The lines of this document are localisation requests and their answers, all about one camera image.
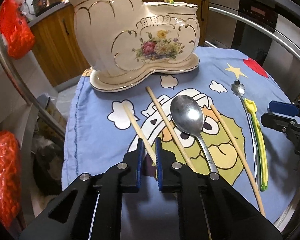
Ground wooden chopstick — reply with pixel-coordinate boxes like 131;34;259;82
146;86;197;172
210;104;266;217
123;104;157;165

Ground large silver spoon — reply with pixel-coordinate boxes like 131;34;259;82
170;95;219;173

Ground blue cartoon cloth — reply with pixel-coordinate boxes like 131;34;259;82
61;45;300;224

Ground built-in oven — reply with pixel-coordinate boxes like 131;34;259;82
205;0;300;86

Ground cream ceramic utensil holder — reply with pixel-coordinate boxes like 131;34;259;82
69;0;200;93

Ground metal shelf rack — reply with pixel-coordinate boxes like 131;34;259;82
0;33;65;143

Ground red plastic bag lower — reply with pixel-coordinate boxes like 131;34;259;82
0;131;21;229

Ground red plastic bag hanging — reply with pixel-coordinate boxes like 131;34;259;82
0;0;35;59

